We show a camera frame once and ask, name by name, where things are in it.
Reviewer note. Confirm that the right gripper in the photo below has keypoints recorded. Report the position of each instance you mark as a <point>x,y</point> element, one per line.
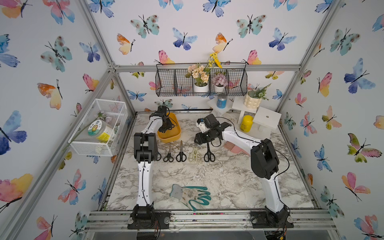
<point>198,137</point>

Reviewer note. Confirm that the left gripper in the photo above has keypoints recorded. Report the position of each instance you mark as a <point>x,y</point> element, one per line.
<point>169,124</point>

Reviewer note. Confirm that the yellow storage box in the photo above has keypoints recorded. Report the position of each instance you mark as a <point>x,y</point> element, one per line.
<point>171,135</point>

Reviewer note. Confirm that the all-black scissors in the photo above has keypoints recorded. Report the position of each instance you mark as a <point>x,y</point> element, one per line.
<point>209,156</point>

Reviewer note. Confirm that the cream kitchen scissors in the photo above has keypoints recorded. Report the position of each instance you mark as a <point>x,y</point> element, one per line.
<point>195,155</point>

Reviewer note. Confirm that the small black scissors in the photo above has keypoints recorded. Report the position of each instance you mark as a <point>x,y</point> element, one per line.
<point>168,157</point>

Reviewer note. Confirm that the black handled scissors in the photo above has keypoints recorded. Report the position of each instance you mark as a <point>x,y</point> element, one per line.
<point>181,156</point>

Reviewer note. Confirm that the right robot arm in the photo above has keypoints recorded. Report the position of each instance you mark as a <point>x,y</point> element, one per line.
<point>264,164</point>

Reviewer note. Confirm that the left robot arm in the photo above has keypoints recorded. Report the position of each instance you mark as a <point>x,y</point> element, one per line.
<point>146,154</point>

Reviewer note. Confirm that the blue tin can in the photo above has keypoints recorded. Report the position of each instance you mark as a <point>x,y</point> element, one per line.
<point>221,101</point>

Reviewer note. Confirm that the pink brush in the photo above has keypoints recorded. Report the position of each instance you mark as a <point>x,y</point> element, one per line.
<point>234,149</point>

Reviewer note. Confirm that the yellow jar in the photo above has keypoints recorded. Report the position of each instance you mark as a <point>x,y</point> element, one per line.
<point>246,123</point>

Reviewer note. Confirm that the white pot purple flowers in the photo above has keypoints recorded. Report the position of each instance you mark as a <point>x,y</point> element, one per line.
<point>220,81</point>

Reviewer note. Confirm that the cream bubble pot plant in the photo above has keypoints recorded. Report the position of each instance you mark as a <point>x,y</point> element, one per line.
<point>255,96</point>

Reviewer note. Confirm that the white pot beige flowers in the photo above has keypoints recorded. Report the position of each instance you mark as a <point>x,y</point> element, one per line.
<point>200,78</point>

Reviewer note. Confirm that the white stepped display stand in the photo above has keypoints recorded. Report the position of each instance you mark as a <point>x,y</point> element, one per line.
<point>264,120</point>

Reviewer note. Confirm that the green lid jar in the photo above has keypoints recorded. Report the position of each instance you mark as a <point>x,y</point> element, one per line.
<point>101,131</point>

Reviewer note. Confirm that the yellow artificial flower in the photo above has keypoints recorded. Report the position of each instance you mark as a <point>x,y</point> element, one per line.
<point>213,60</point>

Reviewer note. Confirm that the grey teal work glove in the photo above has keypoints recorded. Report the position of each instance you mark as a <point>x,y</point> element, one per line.
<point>191,196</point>

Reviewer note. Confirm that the black wire wall basket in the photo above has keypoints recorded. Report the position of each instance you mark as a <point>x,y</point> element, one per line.
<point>186,80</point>

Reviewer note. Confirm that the clear acrylic wall box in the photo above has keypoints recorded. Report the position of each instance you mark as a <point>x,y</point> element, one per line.
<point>114,113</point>

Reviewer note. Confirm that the aluminium front rail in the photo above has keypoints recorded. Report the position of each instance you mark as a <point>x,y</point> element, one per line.
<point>220,220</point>

